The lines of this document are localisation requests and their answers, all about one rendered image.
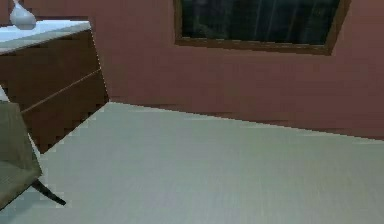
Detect olive green chair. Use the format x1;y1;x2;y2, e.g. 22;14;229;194
0;100;67;212

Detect wooden framed window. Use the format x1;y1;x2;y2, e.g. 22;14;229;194
172;0;353;57

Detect white round vase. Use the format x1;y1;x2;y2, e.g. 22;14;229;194
9;0;37;31

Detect brown chest of drawers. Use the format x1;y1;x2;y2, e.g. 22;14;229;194
0;19;110;155

